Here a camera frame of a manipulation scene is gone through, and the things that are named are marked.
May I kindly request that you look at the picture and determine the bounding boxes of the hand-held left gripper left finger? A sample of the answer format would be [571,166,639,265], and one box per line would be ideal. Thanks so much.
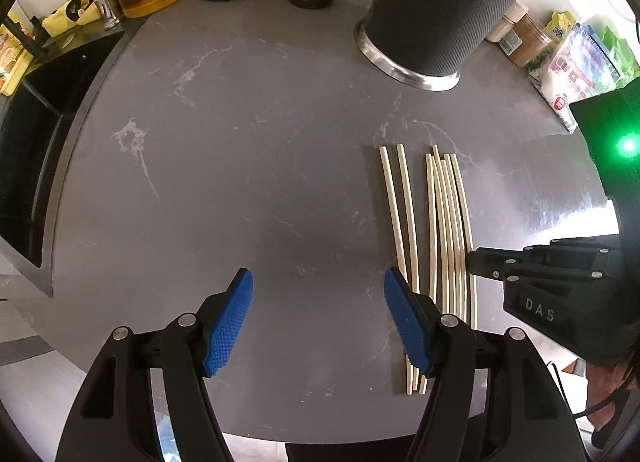
[55,268,254,462]

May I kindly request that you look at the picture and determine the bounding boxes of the small metal knob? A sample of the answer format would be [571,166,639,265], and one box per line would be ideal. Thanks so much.
[94,0,122,29]

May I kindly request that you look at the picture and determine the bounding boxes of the colourful printed package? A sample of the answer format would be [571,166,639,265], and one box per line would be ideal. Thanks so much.
[0,19,33,97]

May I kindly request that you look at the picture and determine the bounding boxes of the yellow cloth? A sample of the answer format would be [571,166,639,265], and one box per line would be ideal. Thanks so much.
[41,0,102,37]

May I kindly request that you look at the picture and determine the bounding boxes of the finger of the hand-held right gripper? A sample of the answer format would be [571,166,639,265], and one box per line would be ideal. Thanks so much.
[467,255,619,289]
[467,237,619,266]

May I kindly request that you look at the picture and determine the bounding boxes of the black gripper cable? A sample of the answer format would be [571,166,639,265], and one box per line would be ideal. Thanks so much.
[547,361,632,419]

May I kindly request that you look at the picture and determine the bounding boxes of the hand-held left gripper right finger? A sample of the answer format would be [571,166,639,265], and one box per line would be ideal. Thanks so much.
[384,268,586,462]

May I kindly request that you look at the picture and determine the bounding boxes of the bunch of wooden chopsticks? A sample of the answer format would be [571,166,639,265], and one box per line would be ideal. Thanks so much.
[378,143,478,397]

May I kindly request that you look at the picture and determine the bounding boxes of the black cylindrical utensil holder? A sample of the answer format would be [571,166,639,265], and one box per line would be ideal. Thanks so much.
[353,0,539,93]

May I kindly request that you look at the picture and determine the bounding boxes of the black sink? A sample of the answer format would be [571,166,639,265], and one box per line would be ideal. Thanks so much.
[0,31,126,284]

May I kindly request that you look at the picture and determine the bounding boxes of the brown spice jar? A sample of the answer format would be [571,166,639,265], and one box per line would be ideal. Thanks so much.
[509,12,557,69]

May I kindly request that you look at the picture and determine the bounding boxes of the yellow snack packet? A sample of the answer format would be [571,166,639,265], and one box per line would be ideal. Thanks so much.
[549,10,583,42]

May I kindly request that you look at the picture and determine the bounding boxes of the green plastic bag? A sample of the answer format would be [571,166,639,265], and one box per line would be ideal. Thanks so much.
[592,16,637,89]

